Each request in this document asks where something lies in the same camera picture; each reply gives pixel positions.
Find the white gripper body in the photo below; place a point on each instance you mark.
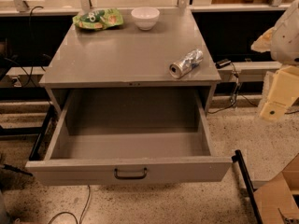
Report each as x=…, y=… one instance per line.
x=286, y=44

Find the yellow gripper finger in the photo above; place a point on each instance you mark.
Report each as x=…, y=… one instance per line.
x=264, y=42
x=280, y=91

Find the silver redbull can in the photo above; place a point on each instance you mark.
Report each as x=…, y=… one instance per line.
x=186, y=64

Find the grey open top drawer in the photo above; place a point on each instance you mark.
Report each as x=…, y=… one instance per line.
x=161, y=129

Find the black power adapter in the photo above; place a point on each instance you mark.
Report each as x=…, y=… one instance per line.
x=222, y=63

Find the cardboard box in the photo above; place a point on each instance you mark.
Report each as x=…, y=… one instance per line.
x=275, y=199

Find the white bowl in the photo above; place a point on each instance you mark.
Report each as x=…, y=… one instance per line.
x=145, y=17

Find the grey metal cabinet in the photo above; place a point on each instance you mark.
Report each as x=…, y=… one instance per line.
x=129, y=57

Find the green snack bag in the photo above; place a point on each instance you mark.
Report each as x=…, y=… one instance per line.
x=101, y=19

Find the black metal frame right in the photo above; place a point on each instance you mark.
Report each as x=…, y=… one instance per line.
x=238, y=157

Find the black metal frame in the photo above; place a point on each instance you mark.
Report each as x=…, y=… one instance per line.
x=34, y=152
x=238, y=157

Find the black drawer handle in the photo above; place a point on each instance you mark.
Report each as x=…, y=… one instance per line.
x=130, y=175

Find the black metal frame left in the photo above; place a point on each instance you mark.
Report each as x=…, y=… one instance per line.
x=34, y=152

